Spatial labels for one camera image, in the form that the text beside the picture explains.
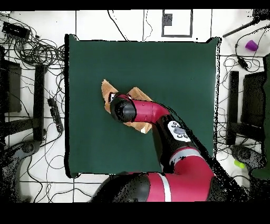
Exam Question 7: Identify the tan terry towel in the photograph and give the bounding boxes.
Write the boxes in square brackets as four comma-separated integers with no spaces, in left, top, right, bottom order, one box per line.
[101,79,153,134]

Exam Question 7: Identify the black flat box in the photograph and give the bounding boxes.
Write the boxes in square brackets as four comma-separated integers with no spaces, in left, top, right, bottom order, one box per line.
[240,71,267,127]
[0,60,22,114]

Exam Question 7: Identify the dark green table cloth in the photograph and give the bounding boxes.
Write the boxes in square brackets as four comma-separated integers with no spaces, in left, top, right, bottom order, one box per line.
[64,33,221,178]

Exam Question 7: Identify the black power strip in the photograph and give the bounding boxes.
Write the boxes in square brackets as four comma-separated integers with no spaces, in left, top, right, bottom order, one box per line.
[47,97,64,133]

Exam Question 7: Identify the black stand bar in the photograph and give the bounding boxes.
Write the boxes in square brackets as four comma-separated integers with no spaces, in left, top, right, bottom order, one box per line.
[4,63,46,143]
[226,70,264,146]

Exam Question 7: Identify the dark grey square plate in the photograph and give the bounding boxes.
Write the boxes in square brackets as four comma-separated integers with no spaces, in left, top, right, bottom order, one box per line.
[162,13,173,26]

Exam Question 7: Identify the black electronics box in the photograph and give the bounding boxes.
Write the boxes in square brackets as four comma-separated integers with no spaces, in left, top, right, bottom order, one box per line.
[1,21,32,41]

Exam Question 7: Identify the black power adapter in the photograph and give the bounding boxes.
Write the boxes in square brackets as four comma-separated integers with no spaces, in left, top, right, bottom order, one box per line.
[237,55,250,71]

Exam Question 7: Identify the black tripod rod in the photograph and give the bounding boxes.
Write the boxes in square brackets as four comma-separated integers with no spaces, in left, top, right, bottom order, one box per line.
[222,8,270,39]

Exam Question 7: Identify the lime green object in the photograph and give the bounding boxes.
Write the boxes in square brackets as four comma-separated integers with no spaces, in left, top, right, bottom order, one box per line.
[233,159,247,170]

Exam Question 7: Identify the purple cup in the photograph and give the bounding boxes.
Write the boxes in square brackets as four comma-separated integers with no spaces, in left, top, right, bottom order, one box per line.
[245,39,259,52]

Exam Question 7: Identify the dark green hanging cloth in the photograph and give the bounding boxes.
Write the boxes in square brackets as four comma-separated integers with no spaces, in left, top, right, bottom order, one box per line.
[250,53,270,180]

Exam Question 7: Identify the grey square frame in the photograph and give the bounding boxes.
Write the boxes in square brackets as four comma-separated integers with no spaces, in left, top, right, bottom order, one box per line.
[161,9,194,38]

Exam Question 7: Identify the tangled black cables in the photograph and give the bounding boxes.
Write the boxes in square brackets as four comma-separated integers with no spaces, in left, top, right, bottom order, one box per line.
[0,12,66,70]

